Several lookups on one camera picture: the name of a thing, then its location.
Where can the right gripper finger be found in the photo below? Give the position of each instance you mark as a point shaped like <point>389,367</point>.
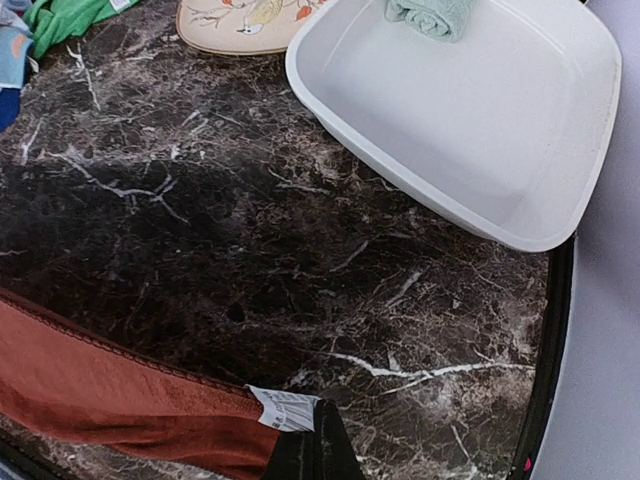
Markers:
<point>325,454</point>

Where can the dark red towel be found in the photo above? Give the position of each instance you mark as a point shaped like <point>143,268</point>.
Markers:
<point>60,380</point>

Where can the mint green panda towel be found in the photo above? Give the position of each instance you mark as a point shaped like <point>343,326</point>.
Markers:
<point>442,20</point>

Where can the white plastic tub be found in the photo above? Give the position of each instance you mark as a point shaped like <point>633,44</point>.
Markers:
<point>504,132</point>

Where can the beige bird ceramic plate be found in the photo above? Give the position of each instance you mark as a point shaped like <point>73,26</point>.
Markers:
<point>238,27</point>

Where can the royal blue towel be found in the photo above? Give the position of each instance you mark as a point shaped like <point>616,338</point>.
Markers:
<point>10,100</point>

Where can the bright green towel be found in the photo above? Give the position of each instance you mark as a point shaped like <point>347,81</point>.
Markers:
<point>52,22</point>

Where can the blue orange patterned towel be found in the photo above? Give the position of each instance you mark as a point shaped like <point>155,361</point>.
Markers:
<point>17,60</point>

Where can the black front table rail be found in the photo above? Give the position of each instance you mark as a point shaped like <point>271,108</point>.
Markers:
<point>551,350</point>

